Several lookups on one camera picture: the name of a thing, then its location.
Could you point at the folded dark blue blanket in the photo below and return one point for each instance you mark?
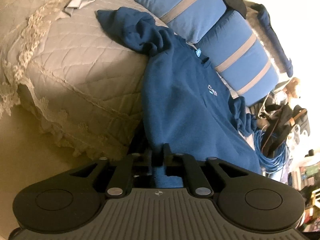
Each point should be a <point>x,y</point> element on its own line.
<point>265,21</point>

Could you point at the dark blue sweatshirt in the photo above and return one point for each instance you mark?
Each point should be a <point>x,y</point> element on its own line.
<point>185,103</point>

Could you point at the blue striped pillow left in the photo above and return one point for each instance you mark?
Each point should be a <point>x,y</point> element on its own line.
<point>191,19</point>

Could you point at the brown teddy bear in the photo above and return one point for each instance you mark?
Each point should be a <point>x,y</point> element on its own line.
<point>292,88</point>

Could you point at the black strap bag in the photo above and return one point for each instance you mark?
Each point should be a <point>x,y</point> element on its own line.
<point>282,119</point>

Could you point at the blue striped pillow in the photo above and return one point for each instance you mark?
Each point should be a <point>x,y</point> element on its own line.
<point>191,19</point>
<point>239,58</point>

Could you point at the quilted beige bedspread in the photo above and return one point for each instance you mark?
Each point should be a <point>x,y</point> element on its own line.
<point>82,84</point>

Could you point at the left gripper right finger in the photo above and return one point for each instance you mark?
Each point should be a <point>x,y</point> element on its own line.
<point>187,168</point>

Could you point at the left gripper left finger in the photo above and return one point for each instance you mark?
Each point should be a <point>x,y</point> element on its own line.
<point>132,167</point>

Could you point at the blue striped pillow right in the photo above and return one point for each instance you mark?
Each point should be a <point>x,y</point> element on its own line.
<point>239,58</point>

